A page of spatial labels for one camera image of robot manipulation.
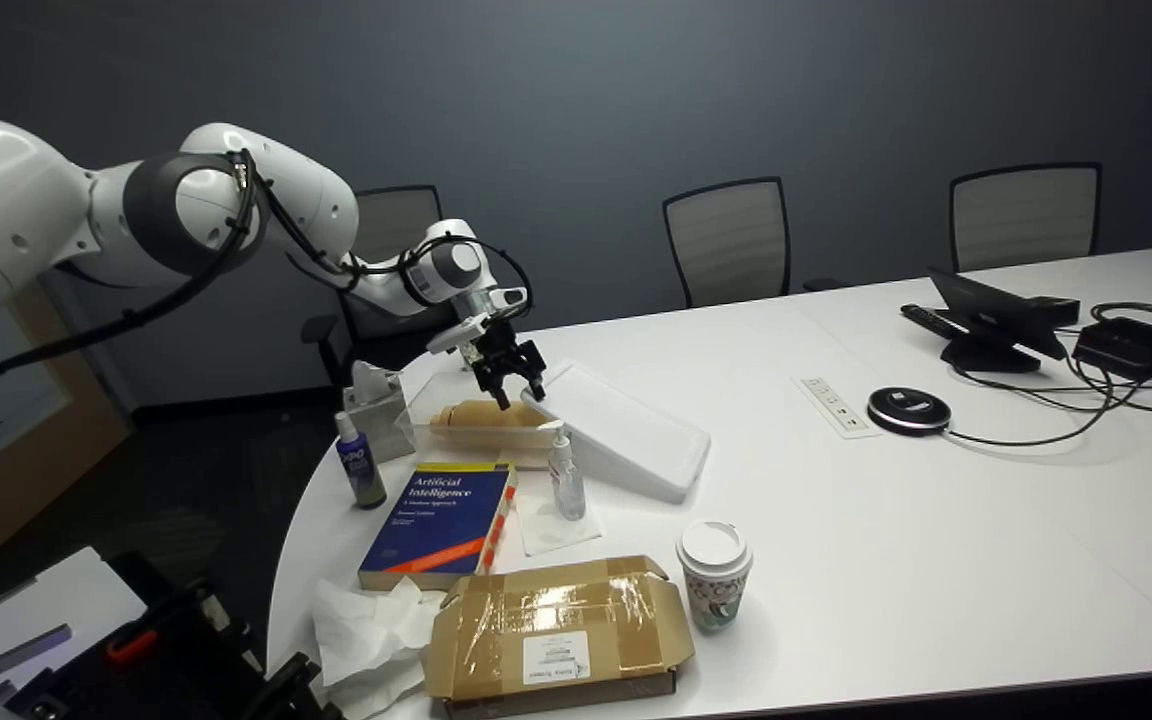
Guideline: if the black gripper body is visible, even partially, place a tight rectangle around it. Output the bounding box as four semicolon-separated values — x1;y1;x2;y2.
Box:
463;312;548;384

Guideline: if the small white bottle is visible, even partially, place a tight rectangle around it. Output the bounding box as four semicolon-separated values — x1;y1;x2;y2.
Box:
545;410;590;522

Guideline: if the blue spray bottle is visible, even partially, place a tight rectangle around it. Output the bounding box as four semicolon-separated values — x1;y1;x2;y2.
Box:
333;407;393;510

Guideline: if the blue artificial intelligence book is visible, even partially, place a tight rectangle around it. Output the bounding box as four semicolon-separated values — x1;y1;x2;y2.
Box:
356;459;523;590

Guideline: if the grey mesh office chair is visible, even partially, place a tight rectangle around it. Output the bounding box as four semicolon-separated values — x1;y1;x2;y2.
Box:
301;178;446;392
661;170;795;312
944;160;1108;274

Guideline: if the brown cardboard box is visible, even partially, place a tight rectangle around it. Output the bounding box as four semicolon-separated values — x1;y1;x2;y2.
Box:
416;552;698;713

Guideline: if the paper cup with white lid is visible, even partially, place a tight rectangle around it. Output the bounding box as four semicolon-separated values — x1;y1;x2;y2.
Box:
674;515;755;636

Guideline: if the crumpled white tissue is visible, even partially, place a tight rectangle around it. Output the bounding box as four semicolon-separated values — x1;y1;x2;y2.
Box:
308;571;450;717

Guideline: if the white remote control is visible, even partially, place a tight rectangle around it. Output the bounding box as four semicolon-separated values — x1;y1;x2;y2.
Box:
795;373;881;442

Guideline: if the round black speaker puck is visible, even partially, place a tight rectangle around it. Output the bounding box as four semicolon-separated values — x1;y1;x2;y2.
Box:
865;380;957;440

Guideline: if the black cart top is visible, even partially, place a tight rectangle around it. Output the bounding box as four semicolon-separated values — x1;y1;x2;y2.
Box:
12;545;338;720

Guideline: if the black video bar device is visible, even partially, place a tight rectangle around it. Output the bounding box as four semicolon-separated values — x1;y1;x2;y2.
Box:
894;272;1085;376

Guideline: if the brown wooden panel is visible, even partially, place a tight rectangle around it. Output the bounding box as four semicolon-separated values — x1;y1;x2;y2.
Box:
0;283;132;574

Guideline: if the white board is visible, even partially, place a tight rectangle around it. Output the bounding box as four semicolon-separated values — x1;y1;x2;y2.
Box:
0;545;151;703

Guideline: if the grey marker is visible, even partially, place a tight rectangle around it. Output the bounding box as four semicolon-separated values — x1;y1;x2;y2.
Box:
0;618;70;673

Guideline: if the black power adapter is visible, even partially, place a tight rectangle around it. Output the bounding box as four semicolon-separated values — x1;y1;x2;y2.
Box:
1070;300;1152;384

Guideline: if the black cable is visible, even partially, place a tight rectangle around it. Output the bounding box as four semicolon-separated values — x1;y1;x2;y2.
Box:
946;297;1152;452

